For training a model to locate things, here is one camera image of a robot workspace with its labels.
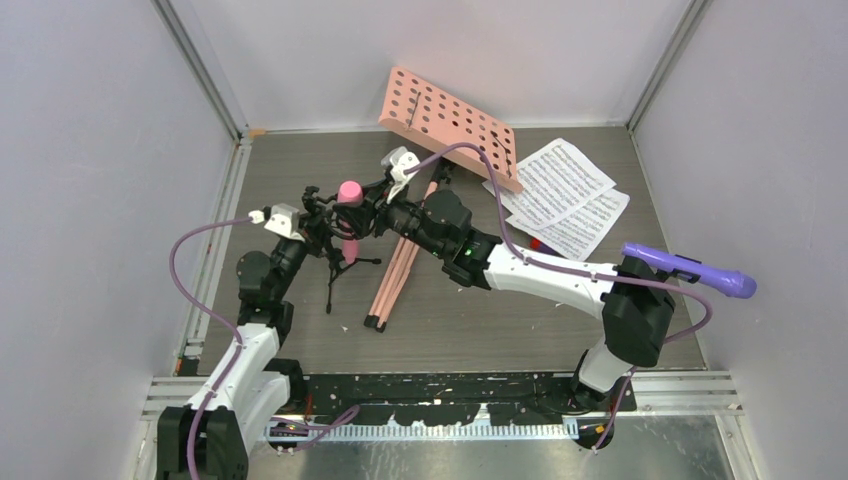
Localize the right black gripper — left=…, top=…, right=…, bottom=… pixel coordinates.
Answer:
left=336, top=176, right=448, bottom=258

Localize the black tripod shock mount stand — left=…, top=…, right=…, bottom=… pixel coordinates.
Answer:
left=300, top=180, right=382, bottom=314

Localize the pink microphone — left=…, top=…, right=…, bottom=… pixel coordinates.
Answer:
left=336, top=180, right=366, bottom=266

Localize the pink music stand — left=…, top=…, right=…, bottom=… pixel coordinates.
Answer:
left=362, top=66, right=525, bottom=334

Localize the sheet music page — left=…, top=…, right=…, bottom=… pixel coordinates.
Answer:
left=500, top=138, right=616, bottom=227
left=507, top=189, right=630, bottom=261

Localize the purple microphone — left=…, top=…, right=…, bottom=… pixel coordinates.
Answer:
left=621, top=243, right=758, bottom=299

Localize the black round base mic stand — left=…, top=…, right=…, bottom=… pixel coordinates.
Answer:
left=670, top=255, right=702, bottom=284

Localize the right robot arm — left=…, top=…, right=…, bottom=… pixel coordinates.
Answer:
left=356, top=190, right=676, bottom=411

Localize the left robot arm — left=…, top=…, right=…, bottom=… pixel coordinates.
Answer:
left=155, top=204, right=309, bottom=479

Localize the red purple brick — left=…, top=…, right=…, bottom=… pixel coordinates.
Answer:
left=529, top=237, right=559, bottom=256

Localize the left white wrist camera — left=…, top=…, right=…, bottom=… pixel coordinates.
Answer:
left=248, top=203, right=305, bottom=242

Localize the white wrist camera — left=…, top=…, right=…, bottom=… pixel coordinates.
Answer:
left=248, top=203, right=305, bottom=242
left=380, top=146, right=420, bottom=204

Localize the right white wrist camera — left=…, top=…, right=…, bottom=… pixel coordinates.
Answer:
left=380, top=146, right=420, bottom=204

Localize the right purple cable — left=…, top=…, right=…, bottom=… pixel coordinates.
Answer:
left=404, top=142, right=715, bottom=455

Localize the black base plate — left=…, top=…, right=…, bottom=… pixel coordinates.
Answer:
left=277, top=372, right=624, bottom=427

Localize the slotted cable duct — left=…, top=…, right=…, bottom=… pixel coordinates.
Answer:
left=264, top=420, right=581, bottom=444

